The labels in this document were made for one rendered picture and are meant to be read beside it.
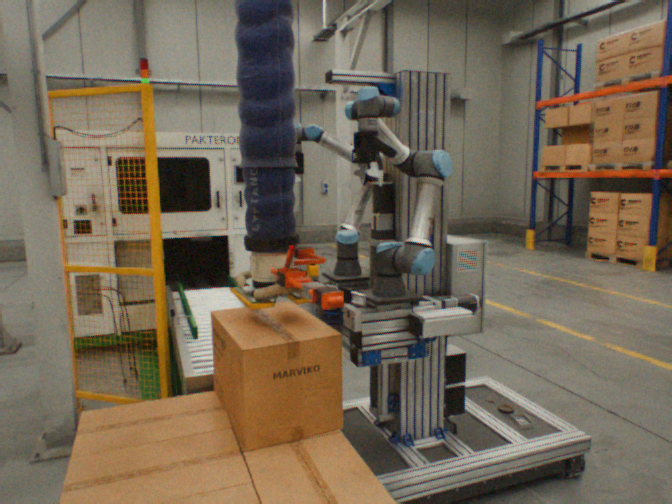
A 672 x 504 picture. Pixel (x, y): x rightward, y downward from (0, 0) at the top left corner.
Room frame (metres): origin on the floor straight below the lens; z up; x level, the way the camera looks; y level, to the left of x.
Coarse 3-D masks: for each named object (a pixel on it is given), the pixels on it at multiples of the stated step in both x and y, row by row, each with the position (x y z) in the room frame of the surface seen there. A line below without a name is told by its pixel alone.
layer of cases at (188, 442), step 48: (96, 432) 1.90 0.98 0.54; (144, 432) 1.89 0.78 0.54; (192, 432) 1.89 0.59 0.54; (336, 432) 1.88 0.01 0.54; (96, 480) 1.57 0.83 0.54; (144, 480) 1.57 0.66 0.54; (192, 480) 1.56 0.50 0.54; (240, 480) 1.56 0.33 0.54; (288, 480) 1.56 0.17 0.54; (336, 480) 1.55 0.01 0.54
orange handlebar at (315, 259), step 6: (306, 252) 2.42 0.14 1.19; (312, 258) 2.34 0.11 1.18; (318, 258) 2.27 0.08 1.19; (324, 258) 2.25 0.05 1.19; (294, 264) 2.17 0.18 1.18; (300, 264) 2.18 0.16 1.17; (306, 264) 2.20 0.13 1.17; (276, 270) 1.96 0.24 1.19; (300, 276) 1.84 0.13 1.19; (294, 282) 1.76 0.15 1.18; (300, 282) 1.73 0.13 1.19; (306, 282) 1.76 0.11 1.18; (300, 288) 1.70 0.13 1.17; (312, 288) 1.63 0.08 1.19; (330, 300) 1.50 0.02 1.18; (336, 300) 1.50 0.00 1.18; (342, 300) 1.51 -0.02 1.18
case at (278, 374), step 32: (224, 320) 2.11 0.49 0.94; (256, 320) 2.10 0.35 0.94; (288, 320) 2.10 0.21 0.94; (320, 320) 2.09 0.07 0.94; (224, 352) 2.03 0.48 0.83; (256, 352) 1.76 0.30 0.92; (288, 352) 1.81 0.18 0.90; (320, 352) 1.86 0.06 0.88; (224, 384) 2.05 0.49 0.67; (256, 384) 1.75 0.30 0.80; (288, 384) 1.81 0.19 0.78; (320, 384) 1.86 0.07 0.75; (256, 416) 1.75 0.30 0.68; (288, 416) 1.80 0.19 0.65; (320, 416) 1.86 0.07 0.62; (256, 448) 1.75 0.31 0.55
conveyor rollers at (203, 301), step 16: (224, 288) 4.54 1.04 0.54; (176, 304) 3.96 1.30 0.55; (192, 304) 3.99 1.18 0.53; (208, 304) 3.96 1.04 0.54; (224, 304) 3.92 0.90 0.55; (240, 304) 3.96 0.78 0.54; (208, 320) 3.51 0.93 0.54; (192, 336) 3.13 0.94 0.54; (208, 336) 3.16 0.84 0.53; (192, 352) 2.86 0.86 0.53; (208, 352) 2.82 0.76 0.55; (208, 368) 2.56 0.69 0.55
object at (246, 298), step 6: (234, 288) 2.18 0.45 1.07; (240, 288) 2.15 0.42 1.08; (234, 294) 2.11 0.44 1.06; (240, 294) 2.06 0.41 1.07; (246, 294) 2.04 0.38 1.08; (252, 294) 1.98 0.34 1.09; (240, 300) 2.02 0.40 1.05; (246, 300) 1.96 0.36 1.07; (252, 300) 1.94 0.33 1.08; (264, 300) 1.94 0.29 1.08; (270, 300) 1.95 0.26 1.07; (252, 306) 1.89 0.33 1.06; (258, 306) 1.90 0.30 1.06; (264, 306) 1.91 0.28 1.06; (270, 306) 1.92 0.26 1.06
